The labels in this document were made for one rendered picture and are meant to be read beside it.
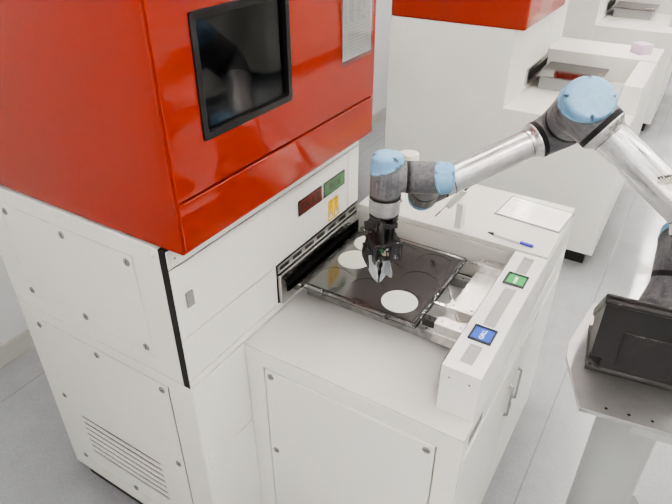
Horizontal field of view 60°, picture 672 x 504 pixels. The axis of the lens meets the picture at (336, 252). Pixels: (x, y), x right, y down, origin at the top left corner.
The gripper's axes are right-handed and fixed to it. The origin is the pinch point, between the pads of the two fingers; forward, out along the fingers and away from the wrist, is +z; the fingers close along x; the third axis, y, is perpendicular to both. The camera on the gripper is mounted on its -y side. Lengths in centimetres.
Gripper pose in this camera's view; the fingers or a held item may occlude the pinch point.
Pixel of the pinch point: (377, 276)
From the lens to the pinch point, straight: 154.5
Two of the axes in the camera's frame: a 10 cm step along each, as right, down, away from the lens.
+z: -0.1, 8.4, 5.4
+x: 9.7, -1.2, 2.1
